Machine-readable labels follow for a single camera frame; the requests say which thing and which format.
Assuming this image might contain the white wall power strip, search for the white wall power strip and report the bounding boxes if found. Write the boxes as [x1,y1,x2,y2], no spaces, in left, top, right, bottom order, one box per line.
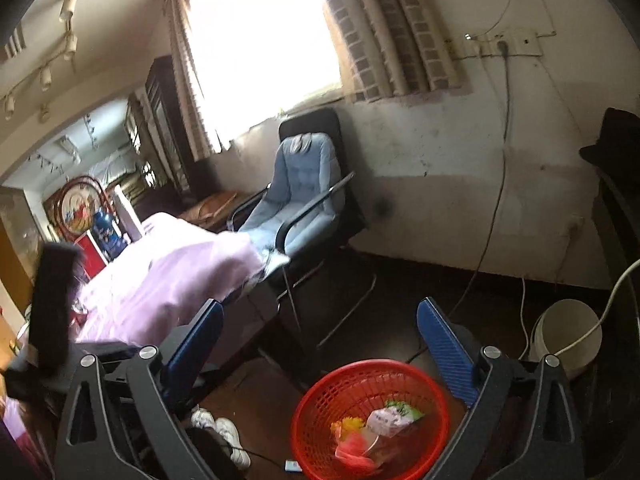
[447,31,543,58]

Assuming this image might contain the white bucket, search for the white bucket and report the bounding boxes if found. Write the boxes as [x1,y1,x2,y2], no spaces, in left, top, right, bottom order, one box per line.
[529,299,603,378]

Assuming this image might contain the green printed wrapper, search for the green printed wrapper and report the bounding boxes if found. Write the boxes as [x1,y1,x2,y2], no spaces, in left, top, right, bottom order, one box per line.
[384,399,425,421]

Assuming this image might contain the blue chair cushion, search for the blue chair cushion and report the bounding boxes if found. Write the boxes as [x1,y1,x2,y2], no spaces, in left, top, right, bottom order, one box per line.
[239,132,337,281]

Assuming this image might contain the low wooden stool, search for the low wooden stool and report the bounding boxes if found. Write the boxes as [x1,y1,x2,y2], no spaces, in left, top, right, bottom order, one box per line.
[177,191,241,233]

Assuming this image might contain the blue cushioned office chair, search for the blue cushioned office chair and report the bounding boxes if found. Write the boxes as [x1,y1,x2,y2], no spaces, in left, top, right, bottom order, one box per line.
[227,107,378,351]

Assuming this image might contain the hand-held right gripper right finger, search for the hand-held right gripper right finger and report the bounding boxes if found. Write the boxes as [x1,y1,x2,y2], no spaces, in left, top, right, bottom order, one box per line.
[416,296,586,480]

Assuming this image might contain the white sneaker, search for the white sneaker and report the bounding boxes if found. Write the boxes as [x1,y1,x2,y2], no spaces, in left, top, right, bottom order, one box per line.
[190,406,217,431]
[215,417,252,470]

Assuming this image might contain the silver bottle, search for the silver bottle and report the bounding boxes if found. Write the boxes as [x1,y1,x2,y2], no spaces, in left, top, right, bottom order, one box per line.
[114,184,143,246]

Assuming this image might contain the round decorative screen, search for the round decorative screen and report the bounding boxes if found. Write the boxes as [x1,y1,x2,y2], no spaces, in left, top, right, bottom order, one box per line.
[42,175,118,243]

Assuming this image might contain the black hat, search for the black hat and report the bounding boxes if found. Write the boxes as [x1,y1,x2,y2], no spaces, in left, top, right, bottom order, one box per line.
[579,107,640,167]

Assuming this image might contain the white track light rail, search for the white track light rail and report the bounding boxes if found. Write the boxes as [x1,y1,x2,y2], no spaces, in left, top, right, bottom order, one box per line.
[0,0,81,123]

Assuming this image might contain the dark tall cabinet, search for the dark tall cabinet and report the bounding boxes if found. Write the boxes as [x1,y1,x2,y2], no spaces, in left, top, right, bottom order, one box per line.
[145,56,193,196]

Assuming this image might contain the window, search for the window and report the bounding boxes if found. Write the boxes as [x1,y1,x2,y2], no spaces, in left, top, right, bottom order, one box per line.
[190,0,343,146]

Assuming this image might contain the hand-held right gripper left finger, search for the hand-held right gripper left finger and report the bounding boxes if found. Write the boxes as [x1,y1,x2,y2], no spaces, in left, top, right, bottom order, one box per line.
[54,298,236,480]

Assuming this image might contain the yellow ribbon bow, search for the yellow ribbon bow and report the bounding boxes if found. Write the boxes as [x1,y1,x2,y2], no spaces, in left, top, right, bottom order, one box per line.
[337,415,368,438]

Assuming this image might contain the red box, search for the red box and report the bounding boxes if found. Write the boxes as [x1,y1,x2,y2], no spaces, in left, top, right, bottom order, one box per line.
[75,234,108,273]

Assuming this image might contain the brick pattern curtain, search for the brick pattern curtain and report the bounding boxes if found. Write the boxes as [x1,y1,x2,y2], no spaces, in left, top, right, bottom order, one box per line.
[162,0,231,161]
[305,0,463,106]

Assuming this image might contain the red plastic mesh basket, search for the red plastic mesh basket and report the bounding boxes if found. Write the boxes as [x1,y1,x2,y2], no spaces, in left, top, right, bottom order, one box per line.
[291,358,452,480]

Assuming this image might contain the blue supplement bottle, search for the blue supplement bottle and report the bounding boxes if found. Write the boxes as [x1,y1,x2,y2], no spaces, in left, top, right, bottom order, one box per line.
[94,210,126,261]

